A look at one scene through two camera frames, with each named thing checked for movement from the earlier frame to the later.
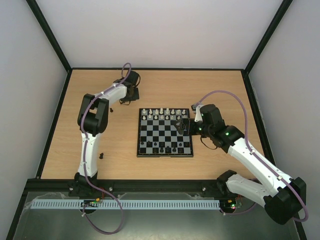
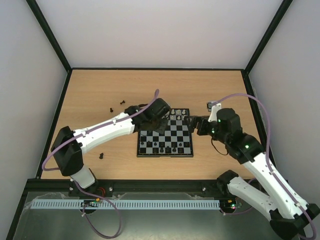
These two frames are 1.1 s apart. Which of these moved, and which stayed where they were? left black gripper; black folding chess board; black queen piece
Moved: left black gripper
Stayed: black queen piece; black folding chess board
